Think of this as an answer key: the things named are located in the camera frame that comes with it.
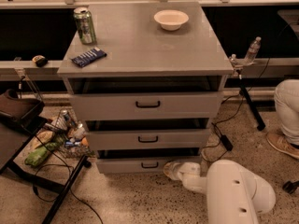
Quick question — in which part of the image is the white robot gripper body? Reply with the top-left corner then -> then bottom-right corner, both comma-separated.
164,161 -> 201,181

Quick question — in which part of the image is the grey bottom drawer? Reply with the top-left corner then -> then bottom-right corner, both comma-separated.
97,147 -> 201,174

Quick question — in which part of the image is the grey drawer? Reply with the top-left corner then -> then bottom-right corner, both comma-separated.
97,147 -> 201,174
68,76 -> 224,121
86,119 -> 210,149

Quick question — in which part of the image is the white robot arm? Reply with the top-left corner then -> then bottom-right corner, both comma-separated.
164,160 -> 276,224

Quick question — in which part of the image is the grey middle drawer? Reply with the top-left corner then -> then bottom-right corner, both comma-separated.
86,119 -> 210,149

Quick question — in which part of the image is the grey top drawer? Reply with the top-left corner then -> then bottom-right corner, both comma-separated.
68,76 -> 224,121

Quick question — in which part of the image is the grey drawer cabinet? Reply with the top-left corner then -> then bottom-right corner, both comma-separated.
57,1 -> 235,175

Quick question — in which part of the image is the black tripod leg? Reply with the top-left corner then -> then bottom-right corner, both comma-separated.
238,76 -> 265,131

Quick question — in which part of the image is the person's tan shoe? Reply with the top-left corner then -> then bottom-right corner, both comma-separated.
266,133 -> 299,159

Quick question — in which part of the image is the black caster wheel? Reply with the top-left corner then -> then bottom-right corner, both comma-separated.
282,181 -> 299,194

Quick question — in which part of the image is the dark low table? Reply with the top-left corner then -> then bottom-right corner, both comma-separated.
0,116 -> 91,224

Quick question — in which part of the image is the small soda can on floor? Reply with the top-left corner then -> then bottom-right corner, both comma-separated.
60,109 -> 76,128

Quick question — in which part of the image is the person's light trouser leg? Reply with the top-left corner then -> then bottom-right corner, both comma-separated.
274,79 -> 299,147

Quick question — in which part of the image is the beige snack bag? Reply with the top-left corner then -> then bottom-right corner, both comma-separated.
31,131 -> 54,149

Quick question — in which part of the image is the green chip bag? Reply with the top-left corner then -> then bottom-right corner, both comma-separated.
24,135 -> 65,168

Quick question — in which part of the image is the clear plastic water bottle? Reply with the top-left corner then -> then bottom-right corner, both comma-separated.
244,36 -> 262,65

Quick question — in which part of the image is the blue snack bar packet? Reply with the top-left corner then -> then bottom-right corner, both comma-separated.
71,47 -> 107,68

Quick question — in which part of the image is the white paper bowl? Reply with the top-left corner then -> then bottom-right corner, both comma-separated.
154,10 -> 189,31

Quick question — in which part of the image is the green drink can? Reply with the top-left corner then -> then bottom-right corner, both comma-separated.
74,7 -> 96,44

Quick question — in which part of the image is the yellow black tape measure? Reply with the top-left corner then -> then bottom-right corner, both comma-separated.
32,55 -> 48,68

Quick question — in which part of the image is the black power adapter with cable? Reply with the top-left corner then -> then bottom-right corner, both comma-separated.
200,58 -> 271,164

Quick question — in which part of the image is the wire basket of snacks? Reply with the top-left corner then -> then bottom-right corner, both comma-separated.
47,108 -> 94,158

